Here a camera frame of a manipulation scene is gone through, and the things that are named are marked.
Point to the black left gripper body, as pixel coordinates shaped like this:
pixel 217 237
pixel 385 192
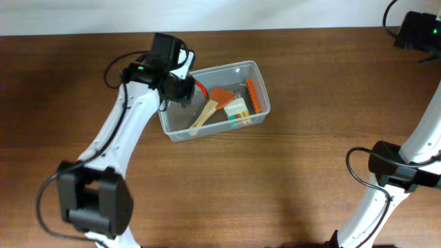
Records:
pixel 182 91

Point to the orange handled pliers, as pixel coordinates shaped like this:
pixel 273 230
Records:
pixel 202 88

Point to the orange scraper with wooden handle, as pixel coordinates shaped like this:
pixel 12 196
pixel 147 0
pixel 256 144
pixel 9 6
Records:
pixel 218 99

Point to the clear plastic container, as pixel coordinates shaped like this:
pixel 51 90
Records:
pixel 176 119

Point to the clear pack of coloured plugs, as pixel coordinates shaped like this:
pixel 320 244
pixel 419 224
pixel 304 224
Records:
pixel 237 108

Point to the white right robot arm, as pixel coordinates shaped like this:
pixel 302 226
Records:
pixel 396 171

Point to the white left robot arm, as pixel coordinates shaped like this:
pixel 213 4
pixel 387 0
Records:
pixel 93 195

